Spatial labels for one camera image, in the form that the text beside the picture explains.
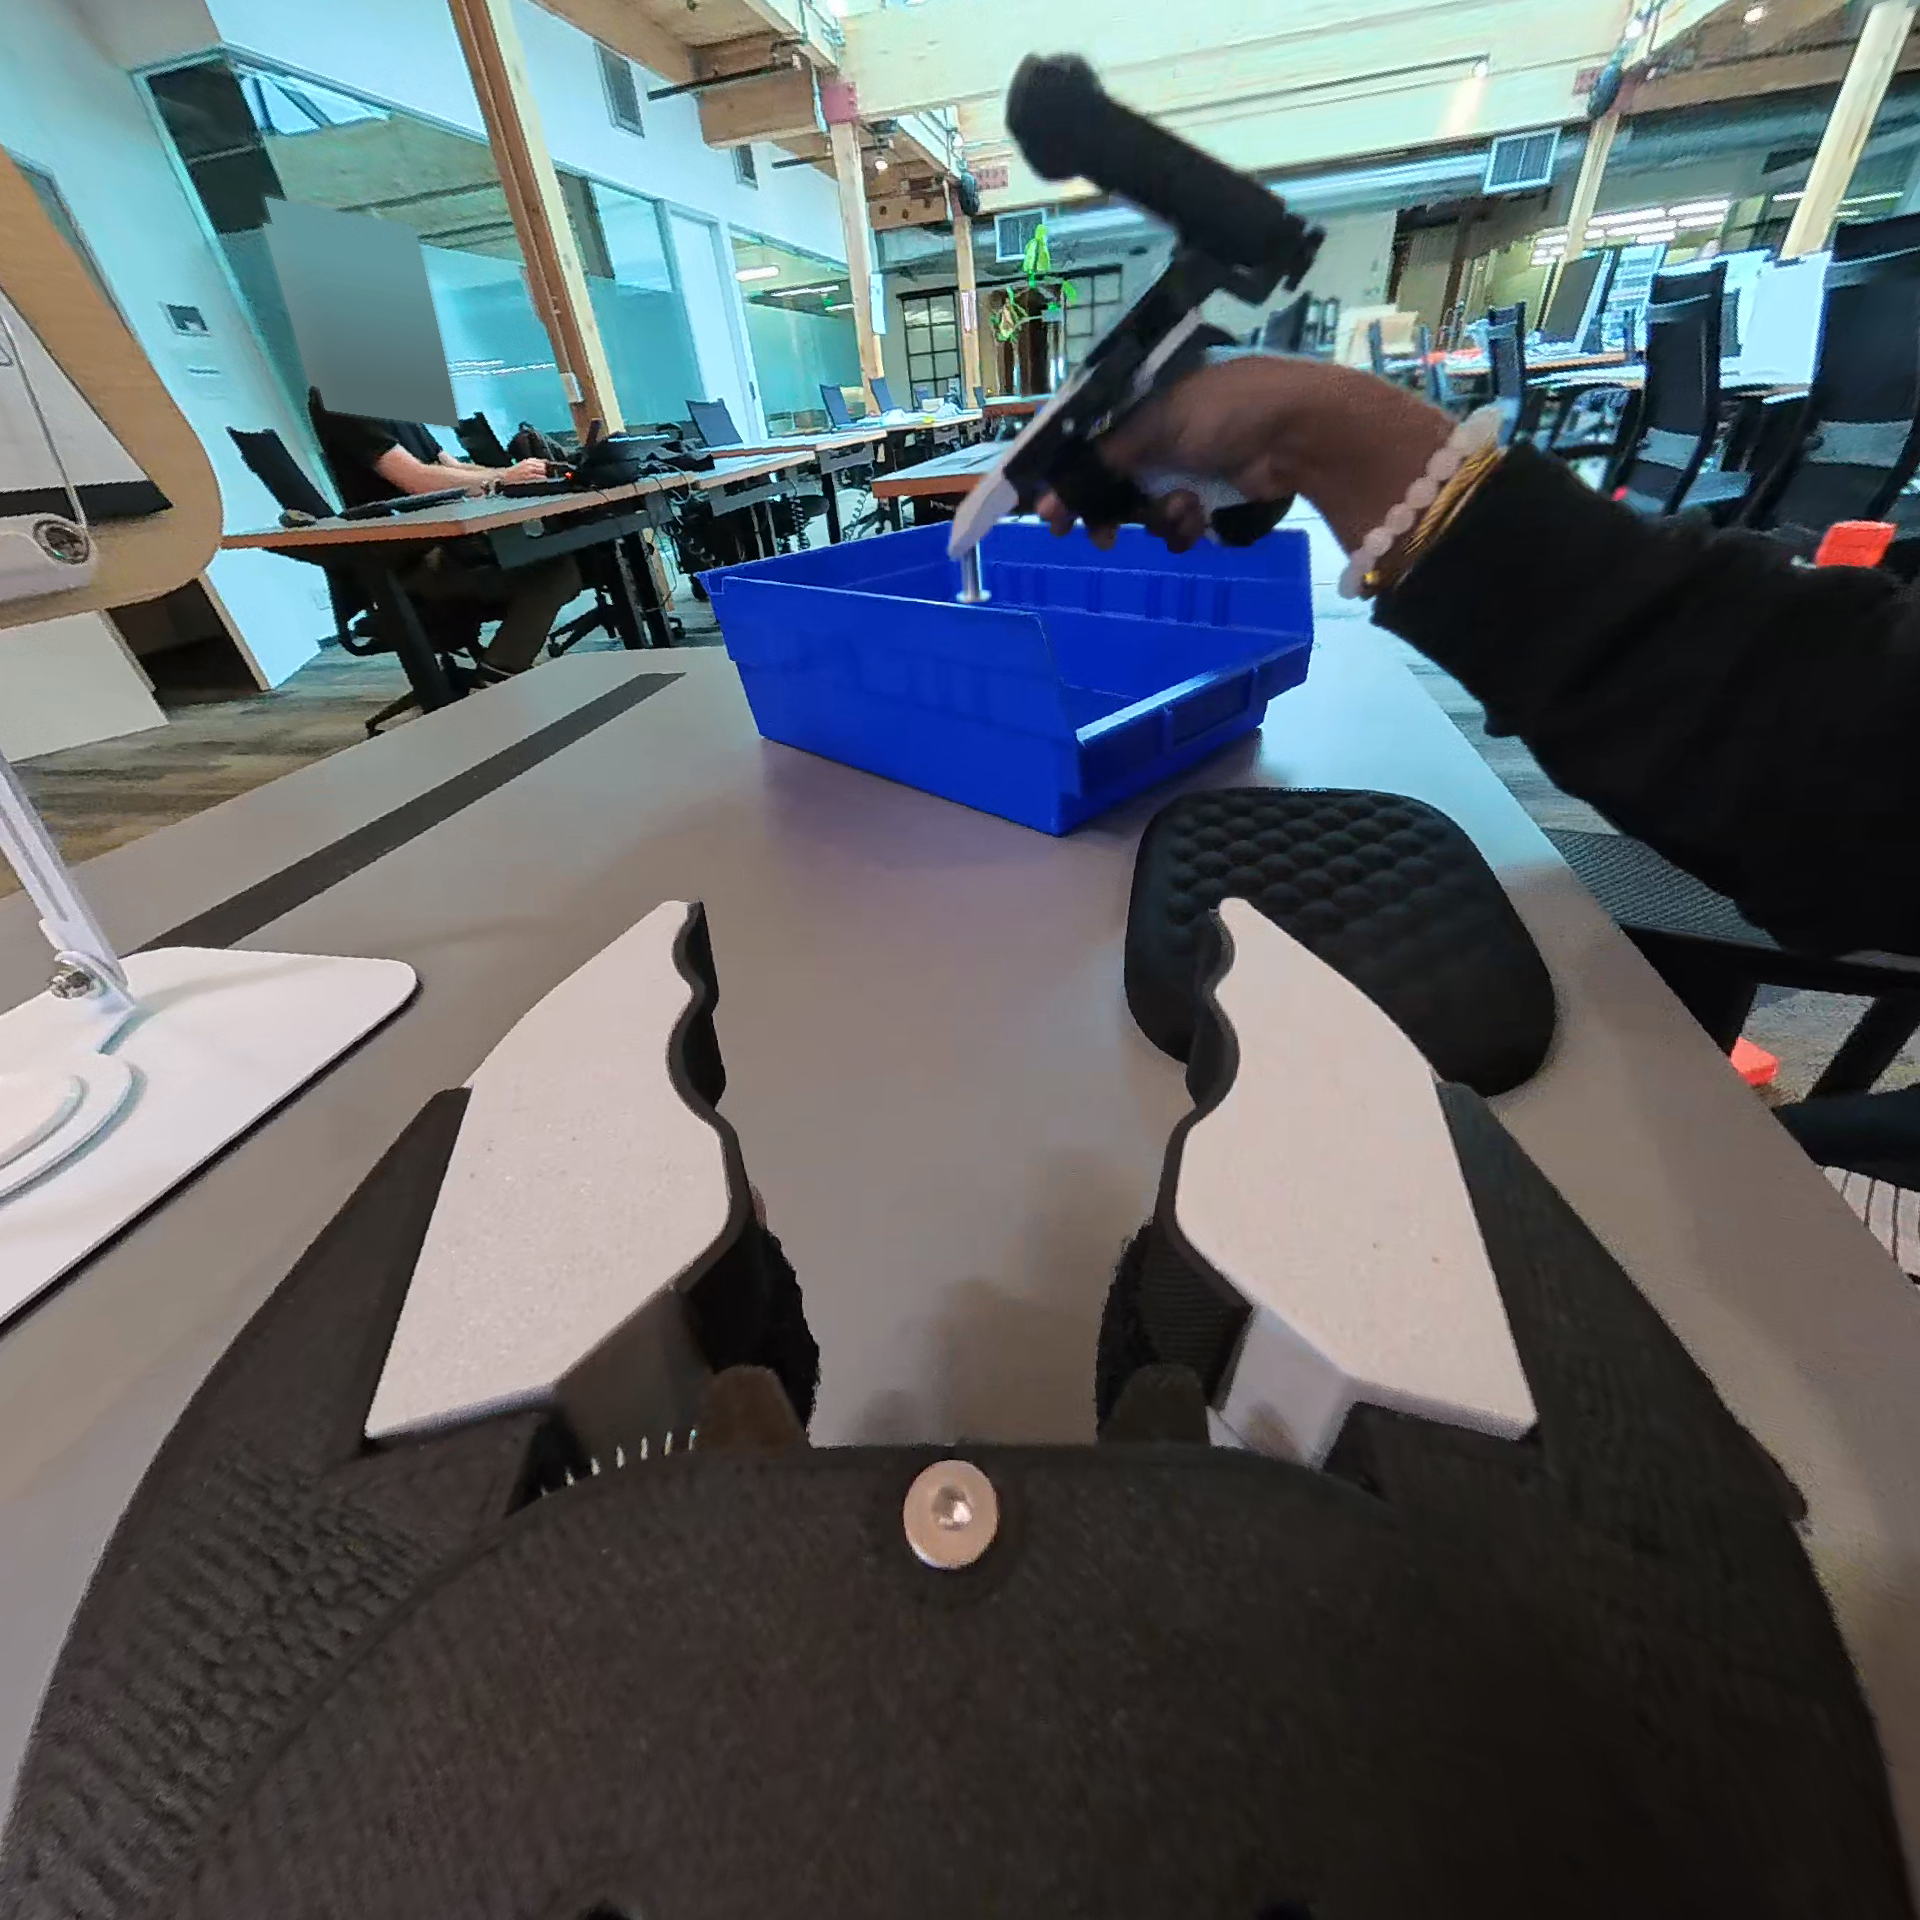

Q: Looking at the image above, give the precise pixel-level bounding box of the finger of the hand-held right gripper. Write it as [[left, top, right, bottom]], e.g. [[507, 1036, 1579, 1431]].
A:
[[947, 310, 1177, 566]]

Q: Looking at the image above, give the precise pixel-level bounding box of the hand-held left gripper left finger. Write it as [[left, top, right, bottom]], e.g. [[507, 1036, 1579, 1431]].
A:
[[360, 895, 751, 1450]]

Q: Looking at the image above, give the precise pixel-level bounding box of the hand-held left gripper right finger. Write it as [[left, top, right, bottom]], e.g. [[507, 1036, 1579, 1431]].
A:
[[1171, 892, 1541, 1472]]

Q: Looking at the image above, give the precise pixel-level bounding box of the blue plastic bin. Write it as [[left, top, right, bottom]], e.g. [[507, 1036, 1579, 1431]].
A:
[[705, 517, 1317, 839]]

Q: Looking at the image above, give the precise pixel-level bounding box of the person's right forearm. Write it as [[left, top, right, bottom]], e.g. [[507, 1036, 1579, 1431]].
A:
[[1380, 446, 1920, 962]]

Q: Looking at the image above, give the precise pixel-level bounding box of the person's right hand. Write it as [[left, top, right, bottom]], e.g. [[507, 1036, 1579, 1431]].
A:
[[1035, 349, 1443, 558]]

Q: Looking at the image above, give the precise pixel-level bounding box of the green potted plant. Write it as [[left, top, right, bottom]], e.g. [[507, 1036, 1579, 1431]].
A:
[[1006, 216, 1077, 338]]

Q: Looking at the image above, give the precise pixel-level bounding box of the black wrist rest pad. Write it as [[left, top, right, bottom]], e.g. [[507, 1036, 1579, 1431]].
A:
[[1126, 787, 1557, 1096]]

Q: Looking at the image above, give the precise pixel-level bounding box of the sign board on white stand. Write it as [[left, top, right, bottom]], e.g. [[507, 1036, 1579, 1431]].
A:
[[0, 150, 416, 1327]]

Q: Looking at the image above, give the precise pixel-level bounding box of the black office chair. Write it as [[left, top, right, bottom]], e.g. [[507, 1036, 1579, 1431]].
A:
[[1607, 285, 1749, 511]]

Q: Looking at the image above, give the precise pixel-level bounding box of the long office desk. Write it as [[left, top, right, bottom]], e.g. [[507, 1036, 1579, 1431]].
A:
[[256, 450, 828, 722]]

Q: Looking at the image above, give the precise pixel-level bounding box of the beaded bracelet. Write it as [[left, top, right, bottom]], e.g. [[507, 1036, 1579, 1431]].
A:
[[1342, 399, 1510, 600]]

